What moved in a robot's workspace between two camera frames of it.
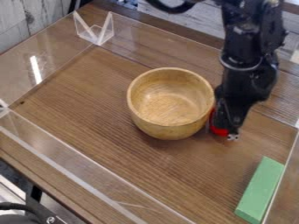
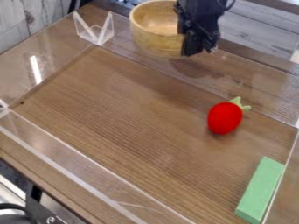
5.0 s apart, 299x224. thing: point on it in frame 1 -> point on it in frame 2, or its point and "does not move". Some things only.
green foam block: [253, 200] does not move
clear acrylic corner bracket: [95, 33] does not move
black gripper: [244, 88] -> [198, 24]
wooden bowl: [172, 101] -> [154, 28]
